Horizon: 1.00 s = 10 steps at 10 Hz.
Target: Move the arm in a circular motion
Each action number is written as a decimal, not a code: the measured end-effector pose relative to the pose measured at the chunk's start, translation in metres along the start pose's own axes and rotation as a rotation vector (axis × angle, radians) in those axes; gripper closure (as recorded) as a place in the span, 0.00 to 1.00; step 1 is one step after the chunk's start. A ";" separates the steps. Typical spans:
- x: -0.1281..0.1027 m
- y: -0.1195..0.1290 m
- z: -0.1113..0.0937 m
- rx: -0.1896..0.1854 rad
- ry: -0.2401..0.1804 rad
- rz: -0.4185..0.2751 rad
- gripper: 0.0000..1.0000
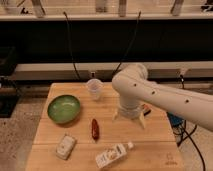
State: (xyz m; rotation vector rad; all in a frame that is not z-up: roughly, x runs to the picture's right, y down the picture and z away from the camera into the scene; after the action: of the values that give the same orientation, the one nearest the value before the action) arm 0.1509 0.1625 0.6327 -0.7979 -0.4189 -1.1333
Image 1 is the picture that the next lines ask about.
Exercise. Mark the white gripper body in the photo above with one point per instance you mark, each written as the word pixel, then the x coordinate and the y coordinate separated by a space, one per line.
pixel 130 113

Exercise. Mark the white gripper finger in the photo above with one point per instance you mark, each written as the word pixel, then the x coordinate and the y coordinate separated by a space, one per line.
pixel 142 121
pixel 115 115

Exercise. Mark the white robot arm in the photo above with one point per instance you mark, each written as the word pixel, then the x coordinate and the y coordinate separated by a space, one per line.
pixel 133 87

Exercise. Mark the orange black object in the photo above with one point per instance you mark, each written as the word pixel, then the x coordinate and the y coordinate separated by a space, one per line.
pixel 145 109

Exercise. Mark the red sausage toy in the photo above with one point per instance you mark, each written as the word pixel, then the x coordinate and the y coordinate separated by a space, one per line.
pixel 95 129

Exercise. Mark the clear plastic cup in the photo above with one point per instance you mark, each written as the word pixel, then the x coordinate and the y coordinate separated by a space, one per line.
pixel 94 87

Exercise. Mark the blue object on floor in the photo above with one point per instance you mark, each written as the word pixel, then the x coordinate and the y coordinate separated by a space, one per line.
pixel 174 120

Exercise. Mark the white bottle with label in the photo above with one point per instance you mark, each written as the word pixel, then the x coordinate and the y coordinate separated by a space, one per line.
pixel 113 154

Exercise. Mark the green bowl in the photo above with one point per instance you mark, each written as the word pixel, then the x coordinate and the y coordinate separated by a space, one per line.
pixel 63 109

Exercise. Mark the white small box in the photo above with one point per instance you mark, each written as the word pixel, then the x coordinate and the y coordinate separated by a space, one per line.
pixel 65 146

